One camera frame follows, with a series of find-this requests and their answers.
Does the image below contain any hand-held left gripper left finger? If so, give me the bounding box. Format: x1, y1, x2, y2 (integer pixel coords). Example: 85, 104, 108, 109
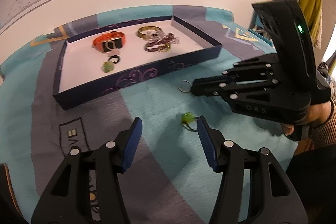
31, 117, 143, 224

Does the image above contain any dark wooden board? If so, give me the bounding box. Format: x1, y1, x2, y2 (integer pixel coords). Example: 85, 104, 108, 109
0, 163, 22, 215

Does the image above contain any orange smartwatch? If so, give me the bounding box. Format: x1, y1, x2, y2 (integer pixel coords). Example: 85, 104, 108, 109
92, 30, 127, 53

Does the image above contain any green pendant with black cord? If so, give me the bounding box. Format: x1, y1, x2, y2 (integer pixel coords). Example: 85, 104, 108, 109
181, 112, 200, 132

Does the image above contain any clear crystal bead bracelet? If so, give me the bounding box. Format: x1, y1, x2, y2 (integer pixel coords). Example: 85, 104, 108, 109
146, 31, 171, 43

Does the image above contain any amber bangle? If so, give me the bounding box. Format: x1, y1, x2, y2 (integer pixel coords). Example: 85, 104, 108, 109
136, 26, 163, 40

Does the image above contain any dark blue box tray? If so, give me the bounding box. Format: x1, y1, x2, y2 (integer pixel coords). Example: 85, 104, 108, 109
53, 15, 223, 111

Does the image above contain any silver metal ring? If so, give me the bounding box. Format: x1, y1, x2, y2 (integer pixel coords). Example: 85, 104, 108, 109
178, 80, 194, 93

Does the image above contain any pink charm key ring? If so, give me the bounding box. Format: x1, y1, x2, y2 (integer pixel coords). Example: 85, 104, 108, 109
106, 40, 122, 56

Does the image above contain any purple beaded bracelet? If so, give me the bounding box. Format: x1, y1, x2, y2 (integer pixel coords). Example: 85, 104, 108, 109
144, 32, 180, 53

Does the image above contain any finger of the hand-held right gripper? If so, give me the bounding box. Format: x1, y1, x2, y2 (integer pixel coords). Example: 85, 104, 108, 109
192, 53, 280, 88
191, 82, 279, 102

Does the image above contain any yellow garment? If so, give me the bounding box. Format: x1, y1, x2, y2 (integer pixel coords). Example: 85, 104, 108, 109
278, 0, 323, 50

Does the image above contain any yellow-green jade pendant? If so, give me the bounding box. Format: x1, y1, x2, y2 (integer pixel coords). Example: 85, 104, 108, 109
102, 55, 121, 74

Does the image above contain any person's right forearm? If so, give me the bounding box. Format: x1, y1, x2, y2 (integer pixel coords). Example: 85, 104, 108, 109
307, 98, 336, 149

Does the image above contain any person's right hand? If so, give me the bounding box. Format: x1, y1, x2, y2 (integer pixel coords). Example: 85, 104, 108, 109
308, 102, 336, 127

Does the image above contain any person's dark clothing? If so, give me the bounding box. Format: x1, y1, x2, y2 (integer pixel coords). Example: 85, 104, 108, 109
285, 145, 336, 224

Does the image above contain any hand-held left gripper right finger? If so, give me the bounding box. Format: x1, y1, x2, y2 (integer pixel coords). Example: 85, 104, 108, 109
197, 115, 309, 224

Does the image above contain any teal grey patterned bedsheet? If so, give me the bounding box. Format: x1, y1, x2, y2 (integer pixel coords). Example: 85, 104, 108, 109
0, 5, 300, 224

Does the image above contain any blue plastic chair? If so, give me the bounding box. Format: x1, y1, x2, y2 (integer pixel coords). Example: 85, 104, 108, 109
248, 10, 276, 43

